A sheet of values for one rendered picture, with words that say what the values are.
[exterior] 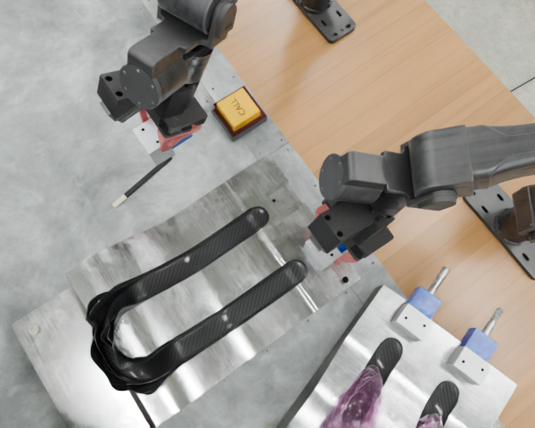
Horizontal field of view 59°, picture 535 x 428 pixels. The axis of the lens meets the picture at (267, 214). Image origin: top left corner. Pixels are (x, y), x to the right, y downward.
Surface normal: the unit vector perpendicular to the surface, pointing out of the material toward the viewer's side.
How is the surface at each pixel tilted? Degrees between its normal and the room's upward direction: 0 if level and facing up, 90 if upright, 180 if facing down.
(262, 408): 0
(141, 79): 65
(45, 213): 0
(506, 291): 0
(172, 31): 25
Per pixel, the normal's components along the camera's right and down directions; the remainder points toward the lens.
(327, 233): -0.73, 0.35
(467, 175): -0.39, -0.23
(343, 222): 0.40, -0.50
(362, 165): 0.42, -0.24
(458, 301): 0.03, -0.25
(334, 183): -0.91, -0.09
